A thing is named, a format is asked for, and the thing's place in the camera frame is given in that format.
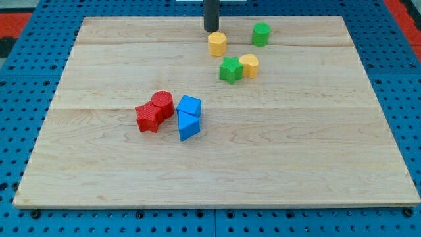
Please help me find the green star block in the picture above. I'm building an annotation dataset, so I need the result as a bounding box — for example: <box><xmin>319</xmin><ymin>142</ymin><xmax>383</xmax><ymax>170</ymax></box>
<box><xmin>219</xmin><ymin>57</ymin><xmax>243</xmax><ymax>84</ymax></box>

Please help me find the blue triangle block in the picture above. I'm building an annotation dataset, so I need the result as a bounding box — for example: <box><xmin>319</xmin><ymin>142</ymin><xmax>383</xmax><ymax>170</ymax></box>
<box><xmin>178</xmin><ymin>111</ymin><xmax>201</xmax><ymax>141</ymax></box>

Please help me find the red star block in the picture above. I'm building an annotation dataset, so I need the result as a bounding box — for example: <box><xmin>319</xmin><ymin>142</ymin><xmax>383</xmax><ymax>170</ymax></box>
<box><xmin>135</xmin><ymin>101</ymin><xmax>164</xmax><ymax>133</ymax></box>

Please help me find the red cylinder block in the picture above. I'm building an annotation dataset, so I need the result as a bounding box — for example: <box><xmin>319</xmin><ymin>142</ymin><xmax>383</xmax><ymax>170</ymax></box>
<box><xmin>151</xmin><ymin>90</ymin><xmax>174</xmax><ymax>119</ymax></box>

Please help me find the yellow hexagon block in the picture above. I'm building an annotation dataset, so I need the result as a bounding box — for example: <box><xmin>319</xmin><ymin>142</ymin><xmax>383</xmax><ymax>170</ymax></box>
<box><xmin>208</xmin><ymin>32</ymin><xmax>227</xmax><ymax>57</ymax></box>

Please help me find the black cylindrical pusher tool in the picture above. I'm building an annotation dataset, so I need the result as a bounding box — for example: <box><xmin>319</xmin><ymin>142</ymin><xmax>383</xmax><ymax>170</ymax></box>
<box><xmin>203</xmin><ymin>0</ymin><xmax>220</xmax><ymax>32</ymax></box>

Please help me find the green cylinder block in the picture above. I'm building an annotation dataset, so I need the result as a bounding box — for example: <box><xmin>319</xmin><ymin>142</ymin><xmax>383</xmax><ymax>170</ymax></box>
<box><xmin>251</xmin><ymin>22</ymin><xmax>271</xmax><ymax>47</ymax></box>

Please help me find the wooden board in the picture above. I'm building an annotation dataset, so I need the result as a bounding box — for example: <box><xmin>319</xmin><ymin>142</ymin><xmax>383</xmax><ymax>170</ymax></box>
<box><xmin>14</xmin><ymin>16</ymin><xmax>420</xmax><ymax>209</ymax></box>

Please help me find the yellow heart block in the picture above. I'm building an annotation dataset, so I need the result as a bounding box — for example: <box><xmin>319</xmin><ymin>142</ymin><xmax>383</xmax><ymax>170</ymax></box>
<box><xmin>239</xmin><ymin>54</ymin><xmax>259</xmax><ymax>78</ymax></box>

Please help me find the blue cube block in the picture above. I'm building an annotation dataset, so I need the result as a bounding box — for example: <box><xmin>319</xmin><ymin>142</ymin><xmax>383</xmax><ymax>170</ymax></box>
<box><xmin>176</xmin><ymin>95</ymin><xmax>201</xmax><ymax>117</ymax></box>

